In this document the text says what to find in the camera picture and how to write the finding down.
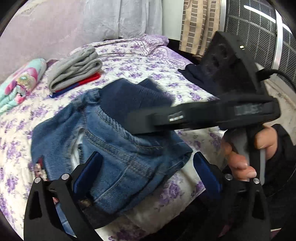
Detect blue denim jeans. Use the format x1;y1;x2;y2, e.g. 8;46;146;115
31;78;192;228

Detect person's right hand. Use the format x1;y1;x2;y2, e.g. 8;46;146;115
221;125;278;181

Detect dark navy pants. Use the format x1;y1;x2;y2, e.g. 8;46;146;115
178;64;219;96

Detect purple floral bed sheet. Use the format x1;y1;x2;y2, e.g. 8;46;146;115
0;33;228;241

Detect beige brick-pattern curtain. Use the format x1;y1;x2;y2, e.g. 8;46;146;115
179;0;221;58

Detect red blue folded garment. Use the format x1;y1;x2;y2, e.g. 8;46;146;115
50;72;101;98

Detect floral teal pink blanket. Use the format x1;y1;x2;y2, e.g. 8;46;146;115
1;58;47;115

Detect grey folded garment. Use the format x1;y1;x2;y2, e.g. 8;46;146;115
47;45;102;92

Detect lavender headboard cover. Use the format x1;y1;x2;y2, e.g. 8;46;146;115
1;1;163;82

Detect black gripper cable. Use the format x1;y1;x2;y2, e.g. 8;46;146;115
256;67;296;85

